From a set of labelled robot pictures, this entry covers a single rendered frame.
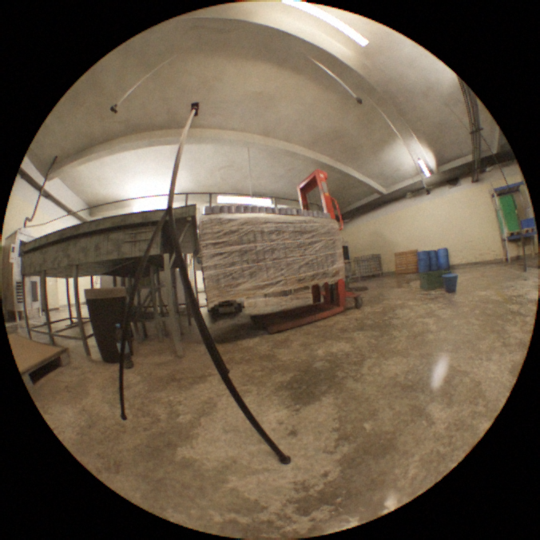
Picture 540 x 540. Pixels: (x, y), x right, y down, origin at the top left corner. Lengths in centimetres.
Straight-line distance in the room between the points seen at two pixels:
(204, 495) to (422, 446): 63
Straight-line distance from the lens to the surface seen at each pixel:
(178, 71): 453
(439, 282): 345
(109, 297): 138
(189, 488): 63
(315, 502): 57
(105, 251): 153
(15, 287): 545
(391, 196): 919
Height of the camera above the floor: 56
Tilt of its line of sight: 3 degrees up
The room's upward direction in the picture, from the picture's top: 6 degrees counter-clockwise
